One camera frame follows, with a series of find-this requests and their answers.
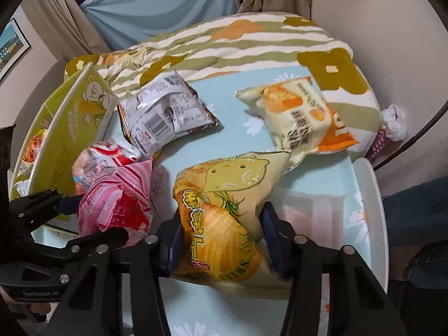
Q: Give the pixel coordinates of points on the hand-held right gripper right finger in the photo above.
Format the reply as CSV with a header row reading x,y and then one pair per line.
x,y
271,238

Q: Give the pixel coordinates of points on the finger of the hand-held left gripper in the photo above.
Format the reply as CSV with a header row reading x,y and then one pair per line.
x,y
38,204
87,241

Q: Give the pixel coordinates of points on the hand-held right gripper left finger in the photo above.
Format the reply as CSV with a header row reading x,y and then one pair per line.
x,y
171,252

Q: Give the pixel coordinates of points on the pink striped snack packet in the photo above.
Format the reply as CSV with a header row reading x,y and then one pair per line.
x,y
115,199

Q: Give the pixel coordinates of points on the yellow corn snack packet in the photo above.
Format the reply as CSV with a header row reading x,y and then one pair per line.
x,y
217,217

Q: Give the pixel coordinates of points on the green cardboard box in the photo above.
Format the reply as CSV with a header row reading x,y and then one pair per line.
x,y
66,140

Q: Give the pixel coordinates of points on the person's left hand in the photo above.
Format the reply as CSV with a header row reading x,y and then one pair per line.
x,y
29,309

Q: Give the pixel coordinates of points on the red and white snack packet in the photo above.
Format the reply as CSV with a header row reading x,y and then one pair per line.
x,y
108,152

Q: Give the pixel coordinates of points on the cream snack packet orange bottom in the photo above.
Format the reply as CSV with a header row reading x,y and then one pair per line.
x,y
297,119

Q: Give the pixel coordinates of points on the white snack packet dark edge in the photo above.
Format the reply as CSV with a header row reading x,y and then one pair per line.
x,y
164,112

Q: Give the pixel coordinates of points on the pink patterned packet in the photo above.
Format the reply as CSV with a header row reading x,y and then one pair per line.
x,y
378,145

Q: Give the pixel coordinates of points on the blue jeans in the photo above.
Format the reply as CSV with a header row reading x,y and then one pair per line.
x,y
416,210

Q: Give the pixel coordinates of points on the dark cloth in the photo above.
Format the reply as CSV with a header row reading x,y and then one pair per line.
x,y
427,273

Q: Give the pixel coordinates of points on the white plastic bag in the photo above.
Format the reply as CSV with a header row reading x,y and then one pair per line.
x,y
393,122

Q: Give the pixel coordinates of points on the green striped floral blanket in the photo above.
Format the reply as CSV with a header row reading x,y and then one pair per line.
x,y
245,49

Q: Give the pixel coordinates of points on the blue cloth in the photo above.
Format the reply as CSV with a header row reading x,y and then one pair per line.
x,y
157,14

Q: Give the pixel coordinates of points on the wall poster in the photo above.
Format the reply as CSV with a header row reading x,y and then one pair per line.
x,y
14,47

